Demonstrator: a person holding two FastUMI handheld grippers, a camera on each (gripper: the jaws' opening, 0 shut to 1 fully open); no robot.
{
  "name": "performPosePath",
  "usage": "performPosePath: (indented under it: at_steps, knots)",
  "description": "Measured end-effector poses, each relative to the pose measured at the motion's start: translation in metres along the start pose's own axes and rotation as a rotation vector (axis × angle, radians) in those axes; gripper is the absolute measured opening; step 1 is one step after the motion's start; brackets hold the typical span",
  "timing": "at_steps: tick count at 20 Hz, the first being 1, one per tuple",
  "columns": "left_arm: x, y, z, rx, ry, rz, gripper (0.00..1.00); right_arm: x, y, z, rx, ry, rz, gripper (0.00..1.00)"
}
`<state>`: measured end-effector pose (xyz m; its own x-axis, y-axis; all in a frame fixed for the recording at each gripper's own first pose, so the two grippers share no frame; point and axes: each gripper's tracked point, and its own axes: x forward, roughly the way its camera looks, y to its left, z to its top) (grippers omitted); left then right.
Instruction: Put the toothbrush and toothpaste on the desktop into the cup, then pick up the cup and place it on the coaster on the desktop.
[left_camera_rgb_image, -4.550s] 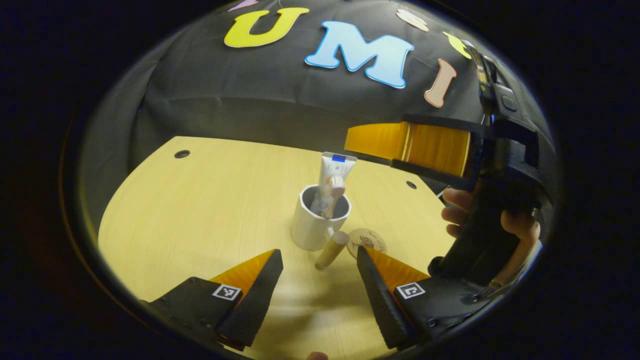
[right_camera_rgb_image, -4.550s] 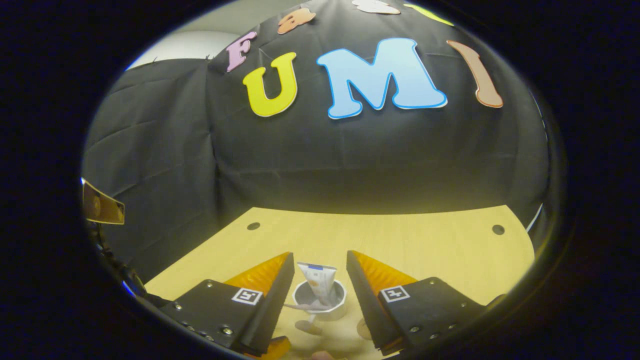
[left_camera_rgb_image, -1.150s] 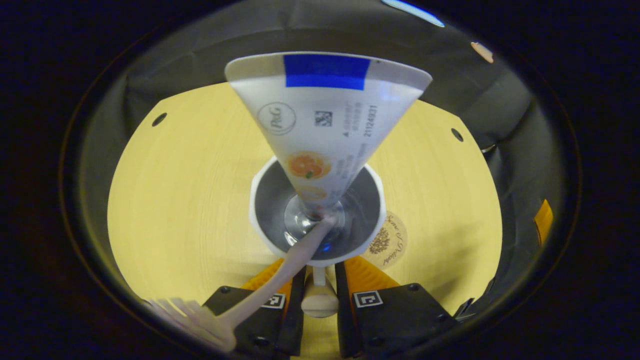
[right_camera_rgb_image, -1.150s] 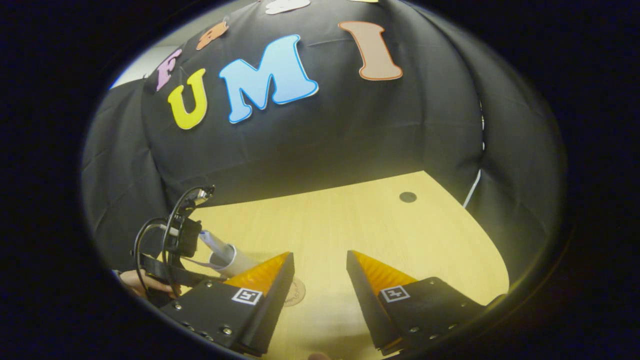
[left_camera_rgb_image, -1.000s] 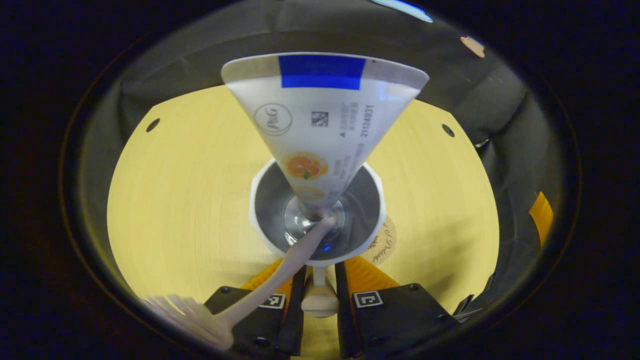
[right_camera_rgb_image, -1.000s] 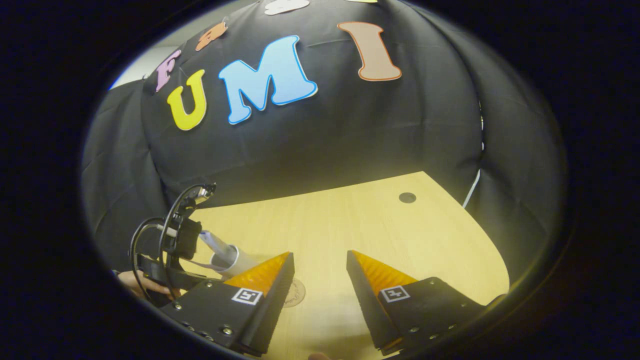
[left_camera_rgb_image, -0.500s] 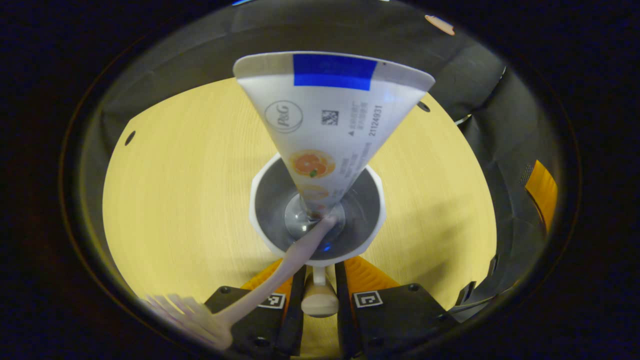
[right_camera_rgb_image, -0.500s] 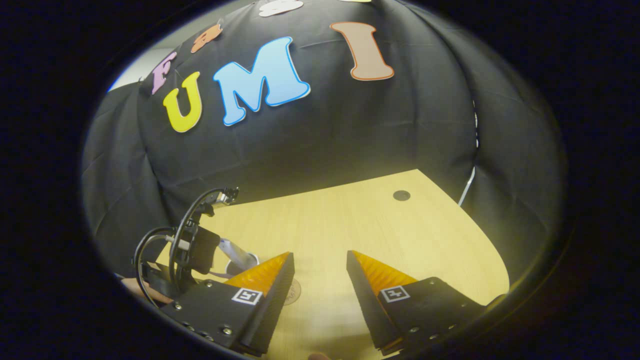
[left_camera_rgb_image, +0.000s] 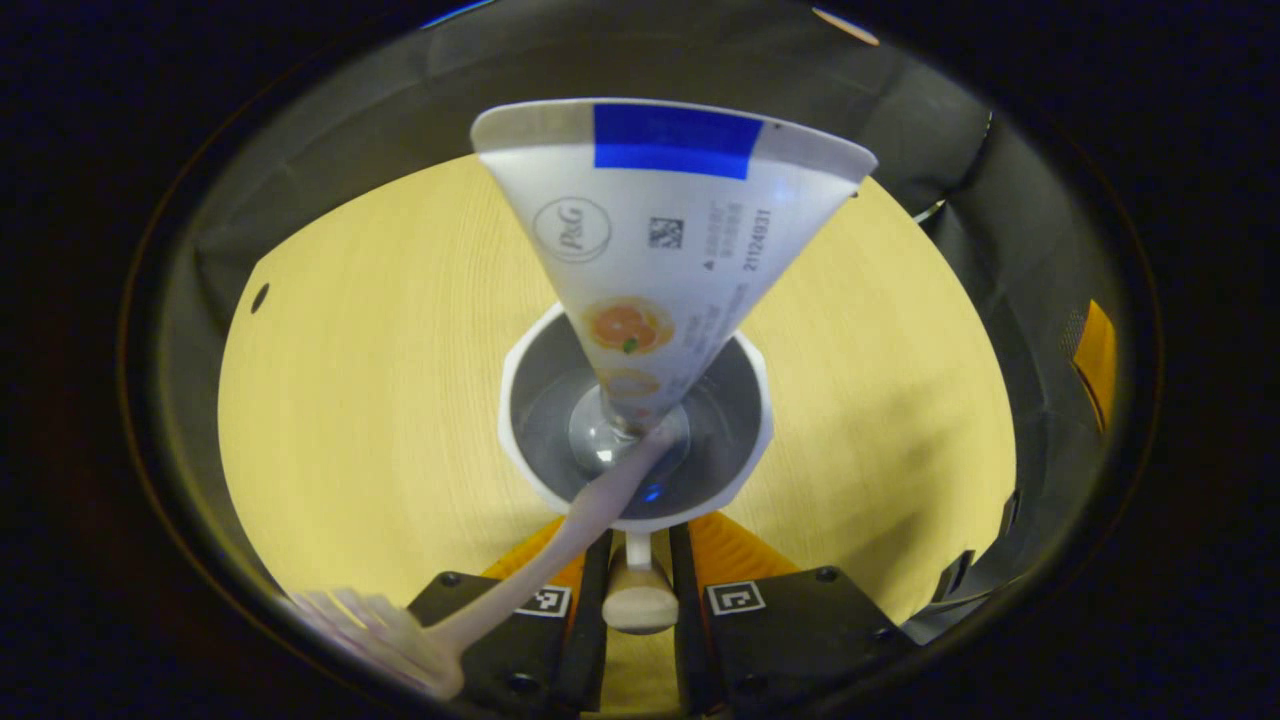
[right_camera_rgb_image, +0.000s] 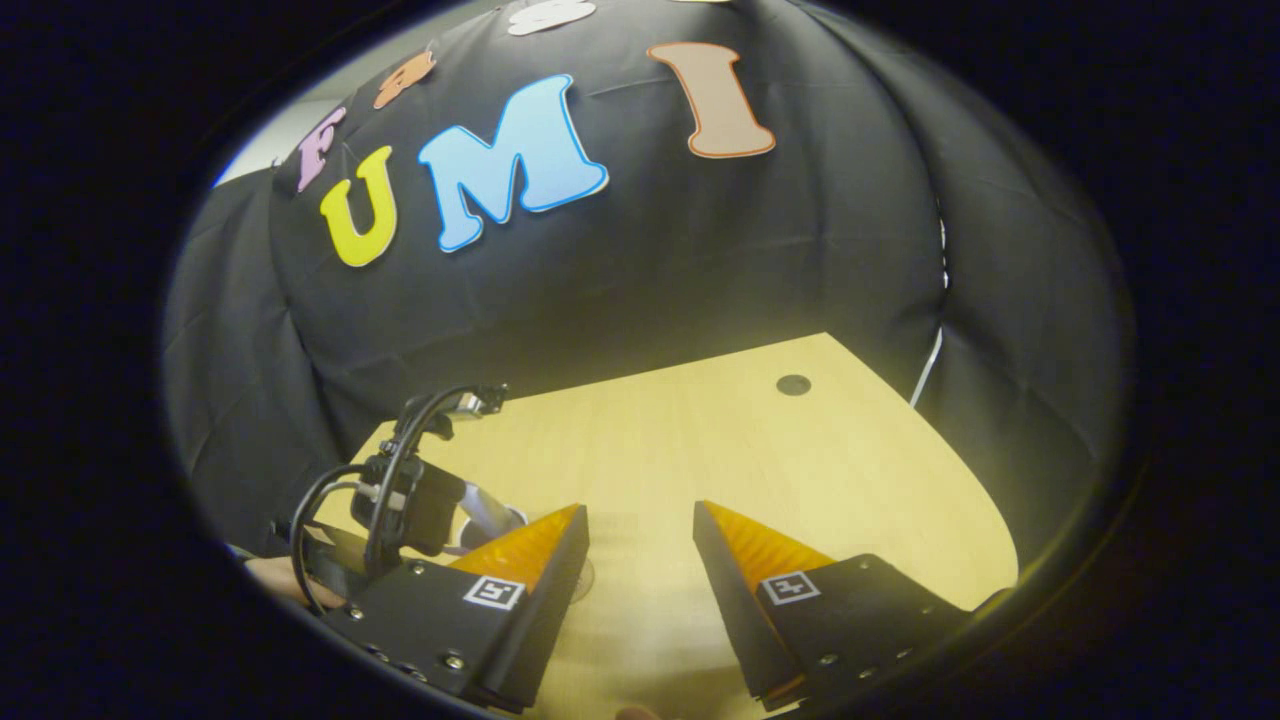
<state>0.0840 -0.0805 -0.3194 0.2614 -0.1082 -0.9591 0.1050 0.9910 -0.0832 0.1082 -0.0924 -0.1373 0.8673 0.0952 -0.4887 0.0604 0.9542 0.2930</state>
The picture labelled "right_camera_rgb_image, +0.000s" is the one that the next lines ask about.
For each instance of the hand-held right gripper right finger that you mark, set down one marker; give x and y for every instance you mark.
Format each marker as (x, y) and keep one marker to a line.
(735, 610)

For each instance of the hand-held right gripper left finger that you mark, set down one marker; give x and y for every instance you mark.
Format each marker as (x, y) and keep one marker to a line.
(545, 610)

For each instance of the light wooden desktop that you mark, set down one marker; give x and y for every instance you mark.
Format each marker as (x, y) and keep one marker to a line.
(750, 450)

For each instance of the black backdrop cloth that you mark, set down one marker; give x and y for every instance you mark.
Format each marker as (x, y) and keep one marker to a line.
(750, 250)

